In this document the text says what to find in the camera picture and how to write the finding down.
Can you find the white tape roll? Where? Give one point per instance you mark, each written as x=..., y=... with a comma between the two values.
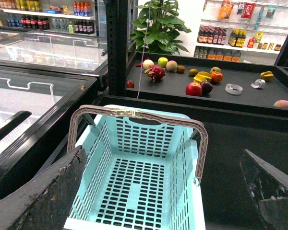
x=233, y=89

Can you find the pale round melon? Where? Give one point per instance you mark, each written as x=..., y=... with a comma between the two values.
x=171, y=65

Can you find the orange persimmon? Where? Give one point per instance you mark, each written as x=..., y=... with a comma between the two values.
x=216, y=76

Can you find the black fruit display tray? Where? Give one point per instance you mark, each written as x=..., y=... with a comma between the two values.
x=172, y=87

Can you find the light blue plastic basket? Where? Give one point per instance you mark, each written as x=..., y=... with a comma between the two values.
x=139, y=175

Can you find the right sauce shelf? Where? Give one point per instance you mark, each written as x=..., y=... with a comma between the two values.
x=250, y=31

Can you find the rear glass top freezer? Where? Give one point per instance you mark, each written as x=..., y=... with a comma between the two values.
x=84, y=54

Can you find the grey taped basket handle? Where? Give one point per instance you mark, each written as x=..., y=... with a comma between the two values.
x=133, y=113

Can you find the pink dragon fruit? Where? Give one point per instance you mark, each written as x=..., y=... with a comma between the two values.
x=156, y=73

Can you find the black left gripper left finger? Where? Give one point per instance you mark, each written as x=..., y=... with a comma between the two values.
x=45, y=201

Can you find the red apple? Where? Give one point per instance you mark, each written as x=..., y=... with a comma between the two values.
x=194, y=89

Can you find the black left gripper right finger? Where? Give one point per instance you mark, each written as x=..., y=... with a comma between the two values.
x=268, y=189

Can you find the pale peach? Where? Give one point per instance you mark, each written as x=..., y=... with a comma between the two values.
x=281, y=104

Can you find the small dark red fruit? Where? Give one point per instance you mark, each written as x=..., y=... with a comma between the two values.
x=130, y=84

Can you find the olive brown fruit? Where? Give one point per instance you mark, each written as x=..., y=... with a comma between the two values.
x=193, y=72

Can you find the brown kiwi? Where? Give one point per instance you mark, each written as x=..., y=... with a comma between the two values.
x=181, y=69

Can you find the glass freezer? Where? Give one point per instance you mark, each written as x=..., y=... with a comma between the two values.
x=84, y=54
x=35, y=111

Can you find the left drinks shelf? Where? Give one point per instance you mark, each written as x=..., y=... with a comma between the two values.
x=63, y=16

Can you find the dark purple plum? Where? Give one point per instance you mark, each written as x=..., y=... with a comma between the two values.
x=206, y=87

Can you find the green red mango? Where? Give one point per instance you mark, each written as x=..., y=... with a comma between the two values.
x=215, y=69

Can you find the black metal rack post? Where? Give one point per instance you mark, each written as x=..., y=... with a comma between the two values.
x=117, y=19

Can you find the green potted plant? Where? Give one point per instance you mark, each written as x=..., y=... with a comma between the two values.
x=157, y=28

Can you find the yellow star fruit right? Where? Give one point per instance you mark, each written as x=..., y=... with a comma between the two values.
x=267, y=76

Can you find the white round fruit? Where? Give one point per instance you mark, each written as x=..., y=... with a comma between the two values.
x=147, y=64

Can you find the green apple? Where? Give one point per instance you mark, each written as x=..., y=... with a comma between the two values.
x=162, y=61

